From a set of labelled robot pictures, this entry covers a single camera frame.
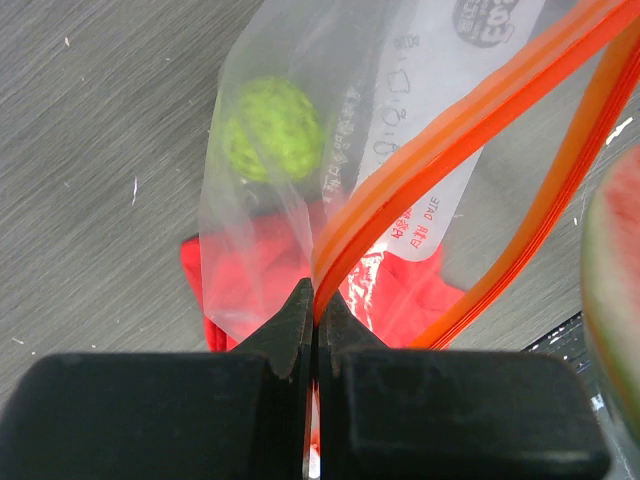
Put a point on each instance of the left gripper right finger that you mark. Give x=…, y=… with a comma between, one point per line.
x=448, y=414

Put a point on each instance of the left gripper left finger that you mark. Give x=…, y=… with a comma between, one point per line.
x=242, y=414

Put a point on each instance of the clear zip bag orange zipper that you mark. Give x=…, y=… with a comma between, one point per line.
x=499, y=107

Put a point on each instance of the green custard apple toy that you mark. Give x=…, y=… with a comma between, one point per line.
x=273, y=127

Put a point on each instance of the watermelon slice toy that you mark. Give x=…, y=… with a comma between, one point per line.
x=610, y=287

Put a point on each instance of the red crumpled cloth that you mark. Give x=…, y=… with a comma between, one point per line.
x=396, y=290

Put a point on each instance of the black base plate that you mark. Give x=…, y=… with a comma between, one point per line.
x=567, y=342

